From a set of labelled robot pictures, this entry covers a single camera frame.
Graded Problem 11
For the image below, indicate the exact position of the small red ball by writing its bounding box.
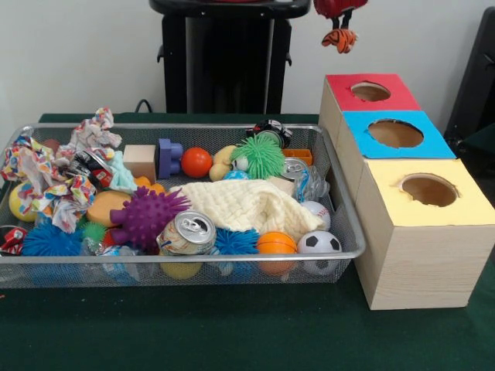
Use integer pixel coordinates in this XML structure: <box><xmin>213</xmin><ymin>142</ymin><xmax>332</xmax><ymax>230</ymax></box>
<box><xmin>181</xmin><ymin>147</ymin><xmax>213</xmax><ymax>179</ymax></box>

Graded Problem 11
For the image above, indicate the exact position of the clear mesh bin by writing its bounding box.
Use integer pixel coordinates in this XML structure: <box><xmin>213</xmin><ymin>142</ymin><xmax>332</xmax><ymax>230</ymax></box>
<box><xmin>0</xmin><ymin>124</ymin><xmax>367</xmax><ymax>290</ymax></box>

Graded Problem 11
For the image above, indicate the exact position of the crushed silver can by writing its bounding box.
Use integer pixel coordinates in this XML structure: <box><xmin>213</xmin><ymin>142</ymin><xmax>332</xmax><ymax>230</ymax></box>
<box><xmin>158</xmin><ymin>210</ymin><xmax>217</xmax><ymax>257</ymax></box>

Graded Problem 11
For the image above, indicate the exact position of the black chair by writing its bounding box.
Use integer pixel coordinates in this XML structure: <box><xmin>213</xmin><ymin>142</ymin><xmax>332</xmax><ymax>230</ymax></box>
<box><xmin>445</xmin><ymin>6</ymin><xmax>495</xmax><ymax>155</ymax></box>

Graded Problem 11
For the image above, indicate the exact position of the green fuzzy toy with eyes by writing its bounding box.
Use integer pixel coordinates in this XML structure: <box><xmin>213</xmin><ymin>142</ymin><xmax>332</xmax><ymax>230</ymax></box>
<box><xmin>230</xmin><ymin>135</ymin><xmax>287</xmax><ymax>180</ymax></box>

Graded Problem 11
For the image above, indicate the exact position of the black cable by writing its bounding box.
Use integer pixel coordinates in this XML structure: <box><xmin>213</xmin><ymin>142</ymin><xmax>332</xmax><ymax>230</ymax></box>
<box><xmin>135</xmin><ymin>98</ymin><xmax>165</xmax><ymax>114</ymax></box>

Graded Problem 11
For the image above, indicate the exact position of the small orange basketball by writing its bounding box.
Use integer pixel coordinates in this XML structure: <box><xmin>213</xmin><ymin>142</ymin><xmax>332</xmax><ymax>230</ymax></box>
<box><xmin>257</xmin><ymin>231</ymin><xmax>299</xmax><ymax>276</ymax></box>

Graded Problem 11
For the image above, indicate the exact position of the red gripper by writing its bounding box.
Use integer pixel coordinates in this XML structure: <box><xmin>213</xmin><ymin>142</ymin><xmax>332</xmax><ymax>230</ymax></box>
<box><xmin>313</xmin><ymin>0</ymin><xmax>369</xmax><ymax>33</ymax></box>

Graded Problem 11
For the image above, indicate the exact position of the plain wooden cube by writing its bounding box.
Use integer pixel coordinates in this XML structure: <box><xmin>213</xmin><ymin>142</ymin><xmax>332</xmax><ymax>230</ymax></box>
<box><xmin>124</xmin><ymin>145</ymin><xmax>158</xmax><ymax>182</ymax></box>

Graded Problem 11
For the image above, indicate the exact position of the wooden box with three holes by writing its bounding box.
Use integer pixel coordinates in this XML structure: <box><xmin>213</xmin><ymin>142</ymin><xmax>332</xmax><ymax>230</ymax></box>
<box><xmin>319</xmin><ymin>73</ymin><xmax>495</xmax><ymax>311</ymax></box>

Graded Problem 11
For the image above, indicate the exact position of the colourful patterned cloth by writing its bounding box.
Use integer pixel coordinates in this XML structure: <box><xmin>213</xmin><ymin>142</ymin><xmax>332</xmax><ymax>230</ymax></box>
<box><xmin>0</xmin><ymin>108</ymin><xmax>125</xmax><ymax>233</ymax></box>

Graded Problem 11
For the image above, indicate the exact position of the small soccer ball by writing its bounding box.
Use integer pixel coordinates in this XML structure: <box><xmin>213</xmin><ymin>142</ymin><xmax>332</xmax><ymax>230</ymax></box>
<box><xmin>298</xmin><ymin>230</ymin><xmax>344</xmax><ymax>277</ymax></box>

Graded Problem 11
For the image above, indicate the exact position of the orange striped tiger toy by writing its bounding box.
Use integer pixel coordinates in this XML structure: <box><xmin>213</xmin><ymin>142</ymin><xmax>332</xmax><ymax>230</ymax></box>
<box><xmin>323</xmin><ymin>28</ymin><xmax>359</xmax><ymax>54</ymax></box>

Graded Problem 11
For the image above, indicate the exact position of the cream knitted cloth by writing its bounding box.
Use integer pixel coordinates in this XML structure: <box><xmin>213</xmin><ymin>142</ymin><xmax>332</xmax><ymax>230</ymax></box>
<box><xmin>172</xmin><ymin>179</ymin><xmax>326</xmax><ymax>237</ymax></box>

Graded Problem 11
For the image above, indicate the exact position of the blue spiky ball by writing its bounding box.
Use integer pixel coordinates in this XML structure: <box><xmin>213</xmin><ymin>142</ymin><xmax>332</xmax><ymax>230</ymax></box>
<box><xmin>21</xmin><ymin>220</ymin><xmax>86</xmax><ymax>259</ymax></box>

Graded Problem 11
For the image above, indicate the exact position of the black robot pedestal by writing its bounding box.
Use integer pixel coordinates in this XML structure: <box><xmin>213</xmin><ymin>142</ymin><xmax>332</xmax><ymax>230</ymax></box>
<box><xmin>149</xmin><ymin>0</ymin><xmax>314</xmax><ymax>115</ymax></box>

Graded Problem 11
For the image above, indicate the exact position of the purple spiky ball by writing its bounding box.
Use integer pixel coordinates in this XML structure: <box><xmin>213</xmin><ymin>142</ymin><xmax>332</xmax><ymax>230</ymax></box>
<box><xmin>111</xmin><ymin>185</ymin><xmax>192</xmax><ymax>250</ymax></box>

